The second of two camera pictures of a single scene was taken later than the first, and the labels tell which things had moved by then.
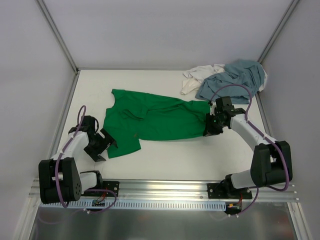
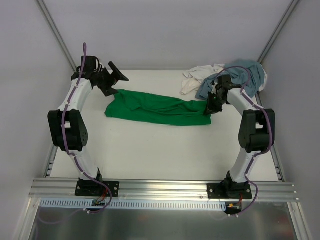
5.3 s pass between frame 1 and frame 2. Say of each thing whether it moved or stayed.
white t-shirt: stayed
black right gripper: moved
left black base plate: stayed
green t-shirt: moved
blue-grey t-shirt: stayed
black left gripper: moved
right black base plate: stayed
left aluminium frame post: stayed
